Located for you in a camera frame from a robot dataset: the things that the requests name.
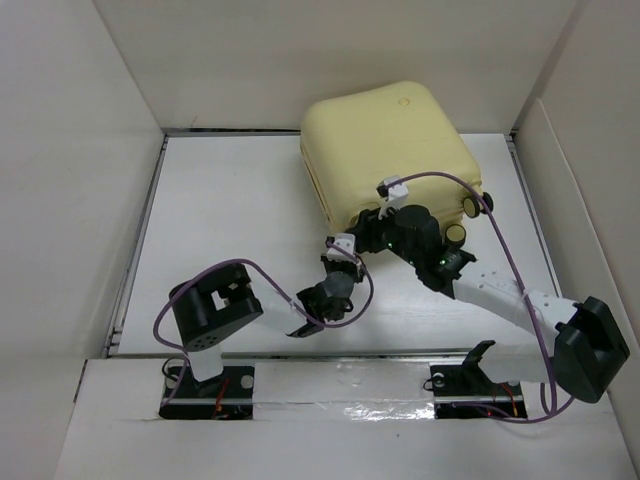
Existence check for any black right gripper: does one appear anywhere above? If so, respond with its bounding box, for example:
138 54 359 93
343 200 421 269

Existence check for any yellow hard-shell suitcase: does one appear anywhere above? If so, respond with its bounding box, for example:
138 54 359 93
300 81 482 243

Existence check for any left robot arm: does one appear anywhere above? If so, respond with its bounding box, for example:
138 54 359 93
161 245 374 397

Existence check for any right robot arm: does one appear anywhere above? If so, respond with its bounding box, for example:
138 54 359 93
348 205 630 404

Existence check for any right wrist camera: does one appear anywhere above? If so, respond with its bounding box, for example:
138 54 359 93
376 176 409 220

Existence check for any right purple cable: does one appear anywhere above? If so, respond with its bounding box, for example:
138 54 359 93
377 172 576 424

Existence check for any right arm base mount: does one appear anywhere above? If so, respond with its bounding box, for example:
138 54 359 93
422 364 528 420

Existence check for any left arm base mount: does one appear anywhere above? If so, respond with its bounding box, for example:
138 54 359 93
158 364 255 421

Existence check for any metal rail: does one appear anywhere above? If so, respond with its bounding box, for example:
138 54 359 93
99 349 536 364

